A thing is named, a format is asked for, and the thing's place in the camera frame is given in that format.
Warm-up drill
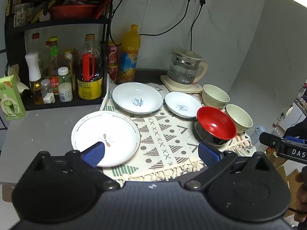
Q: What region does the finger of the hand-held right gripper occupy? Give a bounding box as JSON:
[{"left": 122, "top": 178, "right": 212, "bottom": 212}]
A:
[{"left": 259, "top": 131, "right": 307, "bottom": 149}]

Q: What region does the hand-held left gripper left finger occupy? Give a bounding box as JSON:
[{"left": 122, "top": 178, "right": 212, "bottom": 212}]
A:
[{"left": 31, "top": 141, "right": 120, "bottom": 192}]

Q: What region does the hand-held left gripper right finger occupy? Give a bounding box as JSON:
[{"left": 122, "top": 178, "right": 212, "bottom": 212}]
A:
[{"left": 183, "top": 142, "right": 274, "bottom": 191}]

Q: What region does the large white flower plate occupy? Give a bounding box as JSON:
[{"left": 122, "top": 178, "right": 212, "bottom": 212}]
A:
[{"left": 71, "top": 111, "right": 141, "bottom": 168}]

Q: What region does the red and black bowl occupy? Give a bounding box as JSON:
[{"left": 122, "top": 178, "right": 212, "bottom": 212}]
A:
[{"left": 194, "top": 106, "right": 237, "bottom": 146}]

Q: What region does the cream bowl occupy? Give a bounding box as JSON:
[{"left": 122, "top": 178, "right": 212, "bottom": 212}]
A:
[
  {"left": 225, "top": 104, "right": 253, "bottom": 135},
  {"left": 202, "top": 84, "right": 230, "bottom": 109}
]

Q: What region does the small white blue-print plate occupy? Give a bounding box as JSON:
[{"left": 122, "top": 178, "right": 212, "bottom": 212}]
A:
[{"left": 164, "top": 92, "right": 203, "bottom": 119}]

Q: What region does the medium white blue-print plate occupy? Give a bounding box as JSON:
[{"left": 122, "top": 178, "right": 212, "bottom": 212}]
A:
[{"left": 112, "top": 82, "right": 164, "bottom": 114}]

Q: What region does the person's right hand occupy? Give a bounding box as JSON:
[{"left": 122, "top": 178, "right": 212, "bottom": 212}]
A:
[{"left": 295, "top": 171, "right": 307, "bottom": 223}]

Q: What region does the patterned fringed table mat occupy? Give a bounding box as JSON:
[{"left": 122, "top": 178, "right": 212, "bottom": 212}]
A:
[{"left": 99, "top": 83, "right": 253, "bottom": 182}]

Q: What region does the small white jar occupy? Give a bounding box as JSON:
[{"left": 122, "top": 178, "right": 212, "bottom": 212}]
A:
[{"left": 59, "top": 82, "right": 73, "bottom": 102}]

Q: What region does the cream kettle base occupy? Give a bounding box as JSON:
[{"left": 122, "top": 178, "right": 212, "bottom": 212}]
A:
[{"left": 160, "top": 75, "right": 204, "bottom": 93}]

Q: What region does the small clear shaker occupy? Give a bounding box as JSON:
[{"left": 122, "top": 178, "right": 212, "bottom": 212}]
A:
[{"left": 41, "top": 79, "right": 55, "bottom": 104}]

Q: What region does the white cap clear bottle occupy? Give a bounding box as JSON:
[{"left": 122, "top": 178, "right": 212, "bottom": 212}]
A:
[{"left": 58, "top": 67, "right": 72, "bottom": 87}]

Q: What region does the glass electric kettle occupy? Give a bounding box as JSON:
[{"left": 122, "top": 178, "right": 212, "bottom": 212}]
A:
[{"left": 167, "top": 48, "right": 208, "bottom": 87}]

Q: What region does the green carton box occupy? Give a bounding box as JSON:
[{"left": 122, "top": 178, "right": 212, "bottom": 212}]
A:
[{"left": 0, "top": 75, "right": 26, "bottom": 121}]

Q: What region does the orange juice bottle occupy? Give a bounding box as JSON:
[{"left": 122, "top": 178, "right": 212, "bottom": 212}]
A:
[{"left": 117, "top": 24, "right": 141, "bottom": 85}]

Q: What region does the green label sauce bottle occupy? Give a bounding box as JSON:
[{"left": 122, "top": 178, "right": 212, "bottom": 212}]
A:
[{"left": 47, "top": 36, "right": 61, "bottom": 95}]

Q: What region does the crumpled cream paper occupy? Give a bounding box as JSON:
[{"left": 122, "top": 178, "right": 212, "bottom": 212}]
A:
[{"left": 7, "top": 63, "right": 30, "bottom": 92}]

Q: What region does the black metal rack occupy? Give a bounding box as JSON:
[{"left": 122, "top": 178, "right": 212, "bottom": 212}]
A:
[{"left": 5, "top": 0, "right": 116, "bottom": 111}]

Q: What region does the red plastic basin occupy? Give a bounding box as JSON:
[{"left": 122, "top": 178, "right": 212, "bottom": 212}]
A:
[{"left": 49, "top": 3, "right": 99, "bottom": 20}]

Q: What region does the printed packet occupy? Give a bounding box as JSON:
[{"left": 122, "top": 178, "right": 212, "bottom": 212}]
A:
[{"left": 13, "top": 3, "right": 34, "bottom": 27}]

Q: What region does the soy sauce bottle red handle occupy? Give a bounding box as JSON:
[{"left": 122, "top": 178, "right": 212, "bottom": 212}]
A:
[{"left": 77, "top": 34, "right": 103, "bottom": 100}]

